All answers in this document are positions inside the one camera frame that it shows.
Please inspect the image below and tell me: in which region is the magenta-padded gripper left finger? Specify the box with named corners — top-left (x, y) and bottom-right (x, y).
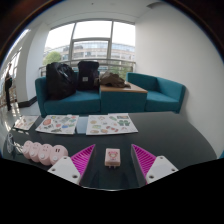
top-left (47, 143), bottom-right (98, 186)

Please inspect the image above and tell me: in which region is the teal sofa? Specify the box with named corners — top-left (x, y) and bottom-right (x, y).
top-left (34, 72), bottom-right (102, 118)

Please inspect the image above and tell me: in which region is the pink charger block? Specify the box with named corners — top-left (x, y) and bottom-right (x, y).
top-left (104, 147), bottom-right (122, 169)

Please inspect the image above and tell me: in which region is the teal wood-topped side table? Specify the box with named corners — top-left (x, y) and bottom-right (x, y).
top-left (99, 82), bottom-right (149, 114)

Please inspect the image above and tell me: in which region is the wide colourful sticker sheet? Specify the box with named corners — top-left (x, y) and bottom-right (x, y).
top-left (85, 113), bottom-right (139, 136)

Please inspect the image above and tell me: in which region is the small sticker sheet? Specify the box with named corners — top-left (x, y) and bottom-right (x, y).
top-left (13, 114), bottom-right (40, 132)

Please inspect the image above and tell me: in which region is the metal window railing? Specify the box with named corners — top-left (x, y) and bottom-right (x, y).
top-left (38, 58), bottom-right (137, 78)

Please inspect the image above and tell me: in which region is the black backpack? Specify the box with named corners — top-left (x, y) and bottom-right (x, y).
top-left (77, 60), bottom-right (100, 92)

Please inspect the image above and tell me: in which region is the pink power strip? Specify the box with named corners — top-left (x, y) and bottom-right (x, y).
top-left (21, 139), bottom-right (69, 167)

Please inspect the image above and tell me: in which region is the white cable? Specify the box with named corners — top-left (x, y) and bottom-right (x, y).
top-left (5, 133), bottom-right (24, 155)

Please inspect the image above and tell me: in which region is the teal armchair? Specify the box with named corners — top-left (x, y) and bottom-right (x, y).
top-left (126, 72), bottom-right (187, 114)

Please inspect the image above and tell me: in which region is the person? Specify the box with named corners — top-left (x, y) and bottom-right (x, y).
top-left (3, 62), bottom-right (14, 112)

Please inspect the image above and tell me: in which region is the glossy black bag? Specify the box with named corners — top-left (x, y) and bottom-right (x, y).
top-left (45, 61), bottom-right (78, 101)

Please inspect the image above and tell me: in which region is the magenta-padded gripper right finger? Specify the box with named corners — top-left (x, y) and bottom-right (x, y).
top-left (130, 143), bottom-right (179, 185)

